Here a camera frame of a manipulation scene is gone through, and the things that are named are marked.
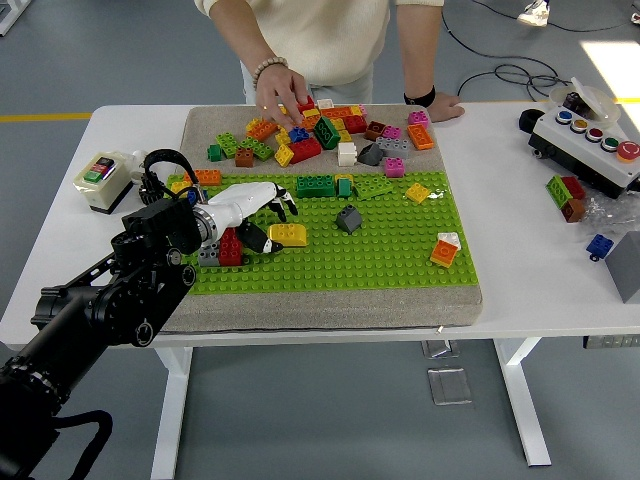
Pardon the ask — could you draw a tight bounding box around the bead bracelet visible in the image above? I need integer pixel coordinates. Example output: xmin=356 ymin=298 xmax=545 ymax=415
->
xmin=251 ymin=56 xmax=290 ymax=91

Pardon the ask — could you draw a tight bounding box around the black gear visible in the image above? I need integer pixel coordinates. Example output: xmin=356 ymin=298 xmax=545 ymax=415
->
xmin=134 ymin=172 xmax=154 ymax=206

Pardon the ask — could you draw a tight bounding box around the green studded baseplate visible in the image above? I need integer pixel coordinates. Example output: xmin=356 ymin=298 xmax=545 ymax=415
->
xmin=167 ymin=170 xmax=480 ymax=296

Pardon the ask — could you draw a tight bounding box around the orange four-stud brick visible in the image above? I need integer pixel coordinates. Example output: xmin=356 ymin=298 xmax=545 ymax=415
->
xmin=429 ymin=239 xmax=459 ymax=268

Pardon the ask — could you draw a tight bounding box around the black wristband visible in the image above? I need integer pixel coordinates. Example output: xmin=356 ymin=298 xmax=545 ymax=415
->
xmin=403 ymin=84 xmax=437 ymax=107

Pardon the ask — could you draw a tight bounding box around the grey-brown cushion mat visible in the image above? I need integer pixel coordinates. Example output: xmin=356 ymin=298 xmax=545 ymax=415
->
xmin=159 ymin=103 xmax=485 ymax=334

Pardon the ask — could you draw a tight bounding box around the person's left hand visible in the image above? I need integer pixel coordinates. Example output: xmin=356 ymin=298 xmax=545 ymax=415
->
xmin=428 ymin=92 xmax=466 ymax=123

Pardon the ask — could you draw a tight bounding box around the clear floor socket cover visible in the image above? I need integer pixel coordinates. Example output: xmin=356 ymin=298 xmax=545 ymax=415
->
xmin=426 ymin=367 xmax=474 ymax=406
xmin=421 ymin=338 xmax=464 ymax=359

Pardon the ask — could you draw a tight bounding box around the lime green eight-stud brick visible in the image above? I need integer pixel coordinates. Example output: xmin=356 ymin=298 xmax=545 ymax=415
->
xmin=545 ymin=175 xmax=571 ymax=209
xmin=215 ymin=131 xmax=247 ymax=159
xmin=238 ymin=137 xmax=275 ymax=162

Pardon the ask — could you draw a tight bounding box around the white table leg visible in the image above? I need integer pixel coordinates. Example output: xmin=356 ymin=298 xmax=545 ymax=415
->
xmin=492 ymin=337 xmax=552 ymax=469
xmin=149 ymin=345 xmax=195 ymax=480

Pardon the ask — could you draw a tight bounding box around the grey box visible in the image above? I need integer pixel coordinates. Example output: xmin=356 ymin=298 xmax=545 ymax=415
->
xmin=603 ymin=230 xmax=640 ymax=305

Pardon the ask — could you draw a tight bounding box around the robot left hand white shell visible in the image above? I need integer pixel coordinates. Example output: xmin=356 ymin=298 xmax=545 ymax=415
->
xmin=204 ymin=182 xmax=300 ymax=256

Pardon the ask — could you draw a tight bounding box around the clear plastic bag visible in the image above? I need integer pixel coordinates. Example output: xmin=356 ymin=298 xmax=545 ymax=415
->
xmin=582 ymin=192 xmax=640 ymax=236

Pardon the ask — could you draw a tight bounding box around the dark green eight-stud brick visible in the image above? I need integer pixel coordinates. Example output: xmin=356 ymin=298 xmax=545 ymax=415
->
xmin=296 ymin=173 xmax=337 ymax=198
xmin=313 ymin=115 xmax=343 ymax=150

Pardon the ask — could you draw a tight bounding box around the dark grey sloped brick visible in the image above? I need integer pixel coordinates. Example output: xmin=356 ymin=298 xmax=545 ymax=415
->
xmin=335 ymin=204 xmax=362 ymax=234
xmin=357 ymin=143 xmax=385 ymax=166

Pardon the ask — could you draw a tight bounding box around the cream switch box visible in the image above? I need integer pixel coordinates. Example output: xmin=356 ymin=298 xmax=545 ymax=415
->
xmin=73 ymin=151 xmax=135 ymax=216

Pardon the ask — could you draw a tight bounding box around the person's right hand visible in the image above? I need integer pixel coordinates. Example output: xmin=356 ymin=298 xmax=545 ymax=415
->
xmin=254 ymin=67 xmax=311 ymax=126

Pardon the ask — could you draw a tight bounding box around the background person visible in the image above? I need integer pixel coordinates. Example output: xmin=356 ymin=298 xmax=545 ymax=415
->
xmin=517 ymin=0 xmax=551 ymax=27

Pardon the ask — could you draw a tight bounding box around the black ring roll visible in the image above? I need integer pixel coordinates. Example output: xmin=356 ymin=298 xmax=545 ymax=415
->
xmin=518 ymin=108 xmax=550 ymax=135

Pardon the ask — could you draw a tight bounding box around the under-table control panel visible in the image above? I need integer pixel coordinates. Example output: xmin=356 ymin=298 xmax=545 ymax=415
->
xmin=582 ymin=333 xmax=640 ymax=351

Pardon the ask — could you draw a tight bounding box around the lime green flat plate brick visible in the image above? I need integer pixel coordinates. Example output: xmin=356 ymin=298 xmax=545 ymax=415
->
xmin=353 ymin=175 xmax=396 ymax=201

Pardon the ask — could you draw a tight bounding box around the round translucent lidded container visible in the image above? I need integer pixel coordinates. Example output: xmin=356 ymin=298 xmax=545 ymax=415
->
xmin=548 ymin=77 xmax=621 ymax=126

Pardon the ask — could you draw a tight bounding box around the white push-button control box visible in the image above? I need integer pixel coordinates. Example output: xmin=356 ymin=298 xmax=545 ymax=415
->
xmin=529 ymin=106 xmax=640 ymax=201

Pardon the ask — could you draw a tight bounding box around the white bulb-shaped part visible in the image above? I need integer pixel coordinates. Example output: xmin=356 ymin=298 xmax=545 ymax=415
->
xmin=124 ymin=148 xmax=149 ymax=181

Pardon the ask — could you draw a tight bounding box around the white furniture frame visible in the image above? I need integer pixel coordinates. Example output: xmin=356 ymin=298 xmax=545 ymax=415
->
xmin=0 ymin=0 xmax=26 ymax=37

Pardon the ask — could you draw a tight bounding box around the red building brick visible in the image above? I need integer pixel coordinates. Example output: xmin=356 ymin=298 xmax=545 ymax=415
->
xmin=560 ymin=175 xmax=587 ymax=201

